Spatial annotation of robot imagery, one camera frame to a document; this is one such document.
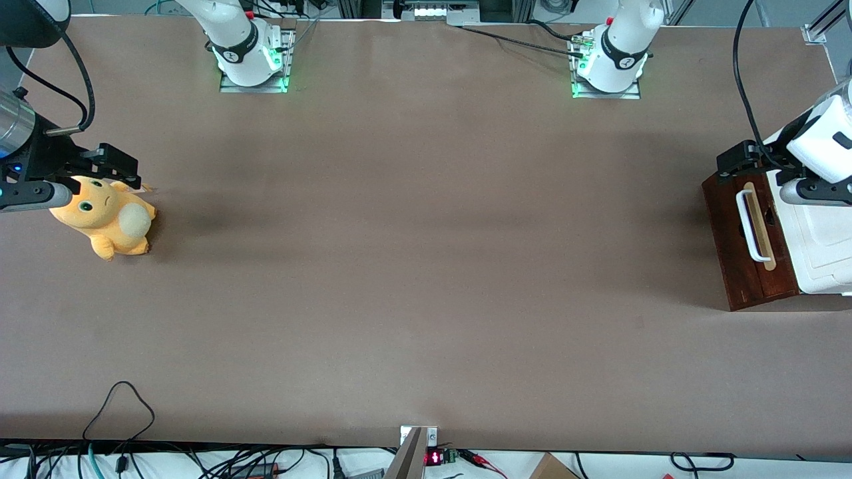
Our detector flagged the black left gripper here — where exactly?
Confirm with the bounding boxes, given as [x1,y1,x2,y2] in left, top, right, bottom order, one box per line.
[716,140,852,202]

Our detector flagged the white light device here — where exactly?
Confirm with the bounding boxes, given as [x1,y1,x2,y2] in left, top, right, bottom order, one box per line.
[398,3,481,21]

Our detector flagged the black base cable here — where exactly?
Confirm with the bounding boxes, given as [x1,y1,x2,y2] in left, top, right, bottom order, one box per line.
[458,25,583,57]
[525,19,588,45]

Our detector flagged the white drawer handle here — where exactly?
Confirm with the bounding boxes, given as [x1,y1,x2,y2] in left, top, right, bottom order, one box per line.
[736,189,774,262]

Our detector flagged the tan wood handle strip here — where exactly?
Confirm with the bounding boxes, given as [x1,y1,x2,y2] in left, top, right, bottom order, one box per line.
[744,181,778,271]

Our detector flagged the aluminium camera pole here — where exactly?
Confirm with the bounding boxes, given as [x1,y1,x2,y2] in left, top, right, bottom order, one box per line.
[382,426,440,479]

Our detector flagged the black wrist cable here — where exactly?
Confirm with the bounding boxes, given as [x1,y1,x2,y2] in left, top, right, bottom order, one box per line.
[5,27,96,134]
[732,0,790,177]

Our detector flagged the cardboard box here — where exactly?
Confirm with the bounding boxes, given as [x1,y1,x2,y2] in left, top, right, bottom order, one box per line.
[529,452,581,479]

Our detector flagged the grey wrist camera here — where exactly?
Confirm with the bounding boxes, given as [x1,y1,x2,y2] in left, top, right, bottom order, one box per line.
[0,181,75,214]
[779,178,852,207]

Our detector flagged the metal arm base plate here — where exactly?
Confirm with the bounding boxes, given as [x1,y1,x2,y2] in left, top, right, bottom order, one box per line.
[570,30,642,100]
[219,27,295,94]

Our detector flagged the dark wood cabinet base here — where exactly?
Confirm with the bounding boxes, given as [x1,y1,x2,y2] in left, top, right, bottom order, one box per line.
[702,173,767,312]

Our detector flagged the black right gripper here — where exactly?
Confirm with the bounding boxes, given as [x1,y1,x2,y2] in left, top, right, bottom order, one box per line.
[0,133,142,190]

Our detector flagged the yellow plush toy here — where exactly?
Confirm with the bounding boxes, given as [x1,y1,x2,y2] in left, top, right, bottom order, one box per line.
[49,174,158,261]

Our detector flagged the black looped table cable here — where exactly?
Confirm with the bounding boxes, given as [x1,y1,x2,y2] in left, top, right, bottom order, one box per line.
[83,381,156,443]

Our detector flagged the black power adapter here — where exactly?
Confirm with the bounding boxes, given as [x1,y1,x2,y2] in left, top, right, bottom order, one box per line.
[229,462,282,479]

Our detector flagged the red clip leads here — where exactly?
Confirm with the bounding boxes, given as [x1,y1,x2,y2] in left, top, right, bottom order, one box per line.
[459,450,508,478]

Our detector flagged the black floor cable loop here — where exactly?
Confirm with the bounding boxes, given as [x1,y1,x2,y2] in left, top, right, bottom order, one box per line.
[669,452,737,473]

